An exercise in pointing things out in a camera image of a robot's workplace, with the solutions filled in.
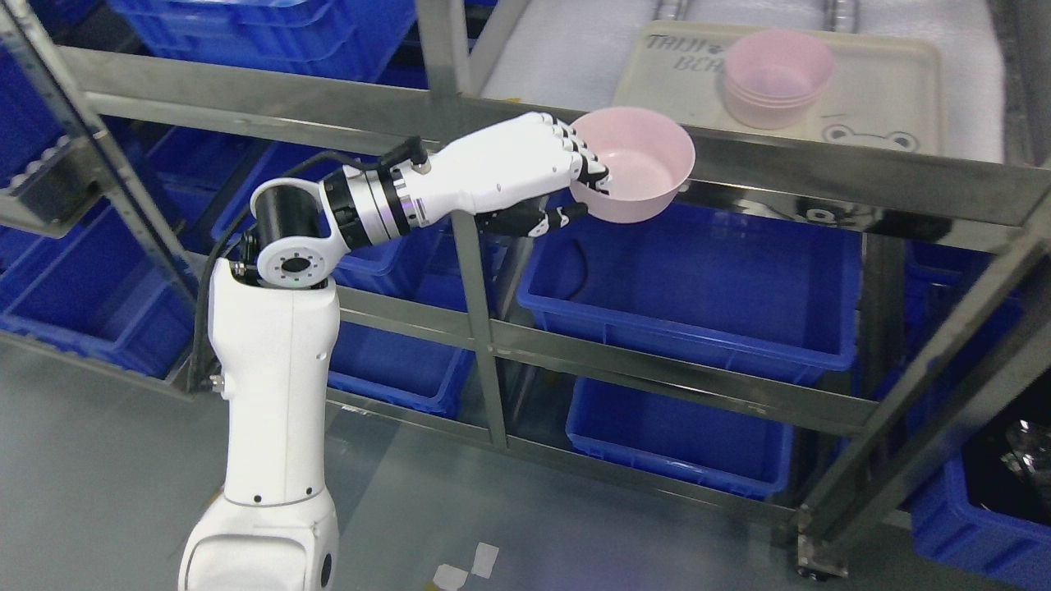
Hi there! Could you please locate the blue bin holding helmet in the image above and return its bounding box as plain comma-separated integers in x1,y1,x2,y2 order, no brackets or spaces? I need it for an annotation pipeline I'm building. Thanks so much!
911,393,1050,590

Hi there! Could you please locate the pink ikea bowl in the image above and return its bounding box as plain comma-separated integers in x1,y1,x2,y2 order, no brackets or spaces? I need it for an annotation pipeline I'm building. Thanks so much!
568,106,697,224

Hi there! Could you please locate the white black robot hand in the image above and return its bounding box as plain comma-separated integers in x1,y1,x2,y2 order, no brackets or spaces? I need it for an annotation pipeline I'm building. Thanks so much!
394,113,612,238

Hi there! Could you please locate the blue bin with cable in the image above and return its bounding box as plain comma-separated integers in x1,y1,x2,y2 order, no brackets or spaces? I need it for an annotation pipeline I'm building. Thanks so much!
517,204,862,387

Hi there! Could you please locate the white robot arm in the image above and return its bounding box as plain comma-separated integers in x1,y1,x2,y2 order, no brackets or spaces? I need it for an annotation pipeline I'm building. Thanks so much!
177,147,430,590

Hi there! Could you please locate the blue bin shelf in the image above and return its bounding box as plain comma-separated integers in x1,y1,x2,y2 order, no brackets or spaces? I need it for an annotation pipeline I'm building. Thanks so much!
564,378,794,501
328,323,475,419

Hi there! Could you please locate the blue bin lower shelf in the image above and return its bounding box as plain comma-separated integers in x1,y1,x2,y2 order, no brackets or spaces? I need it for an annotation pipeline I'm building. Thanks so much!
564,378,794,501

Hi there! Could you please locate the steel shelf rack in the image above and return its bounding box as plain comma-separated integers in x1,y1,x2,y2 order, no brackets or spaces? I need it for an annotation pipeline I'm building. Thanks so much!
0,0,1051,580

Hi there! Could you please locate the stack of pink bowls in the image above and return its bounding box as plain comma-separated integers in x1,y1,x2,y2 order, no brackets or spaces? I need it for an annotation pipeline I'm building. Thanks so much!
721,29,837,130

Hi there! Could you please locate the blue bin left shelf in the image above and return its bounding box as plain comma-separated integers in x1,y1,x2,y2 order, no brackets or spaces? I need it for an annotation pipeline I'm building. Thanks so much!
328,323,475,419

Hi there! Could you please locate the black motorcycle helmet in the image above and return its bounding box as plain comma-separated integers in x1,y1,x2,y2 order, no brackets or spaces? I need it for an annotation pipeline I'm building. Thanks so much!
972,412,1050,511

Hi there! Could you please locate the beige bear tray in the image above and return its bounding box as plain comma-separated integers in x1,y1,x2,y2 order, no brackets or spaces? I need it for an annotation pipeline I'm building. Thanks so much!
613,21,943,156

